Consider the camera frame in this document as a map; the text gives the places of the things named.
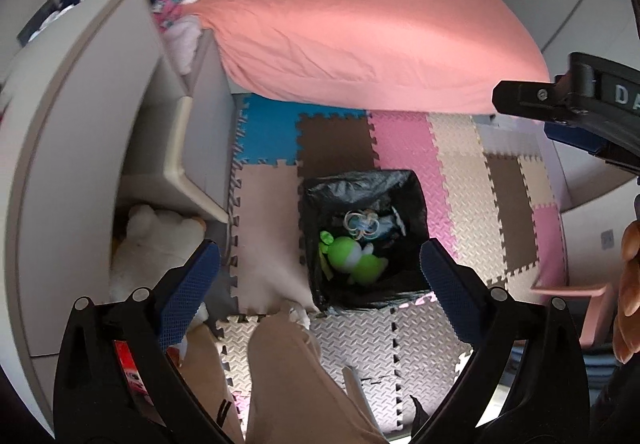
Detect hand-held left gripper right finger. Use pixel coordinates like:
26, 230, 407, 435
410, 239, 593, 444

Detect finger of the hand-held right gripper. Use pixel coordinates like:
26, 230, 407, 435
544, 121, 613, 160
491, 80, 573, 120

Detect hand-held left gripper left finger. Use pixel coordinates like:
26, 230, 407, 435
52, 239, 223, 444

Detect bin with black bag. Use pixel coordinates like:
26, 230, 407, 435
300, 169, 434, 313

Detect person's right hand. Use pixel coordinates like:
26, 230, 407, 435
613, 220, 640, 366

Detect white plush toy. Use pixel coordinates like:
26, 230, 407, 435
109, 204, 209, 322

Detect coloured foam puzzle mat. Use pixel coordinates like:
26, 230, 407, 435
215, 94, 571, 425

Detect red box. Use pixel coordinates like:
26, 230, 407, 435
114, 340, 152, 401

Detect person's beige trouser leg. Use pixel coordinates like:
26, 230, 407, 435
184, 324, 247, 444
246, 310, 387, 444

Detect green plush toy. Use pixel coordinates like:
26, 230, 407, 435
320, 231, 390, 286

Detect pink stool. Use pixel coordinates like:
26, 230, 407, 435
530, 283, 616, 351

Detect beige drawer cabinet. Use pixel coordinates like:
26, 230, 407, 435
120, 29, 237, 225

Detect bed with pink sheet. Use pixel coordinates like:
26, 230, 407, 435
182, 0, 551, 116

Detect grey desk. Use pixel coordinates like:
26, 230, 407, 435
0, 0, 238, 360

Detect pale pink cloth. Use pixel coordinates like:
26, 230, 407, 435
159, 14, 202, 76

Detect white crumpled cloth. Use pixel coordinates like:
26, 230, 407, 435
30, 3, 77, 41

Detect plastic ring toy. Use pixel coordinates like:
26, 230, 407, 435
342, 209, 382, 243

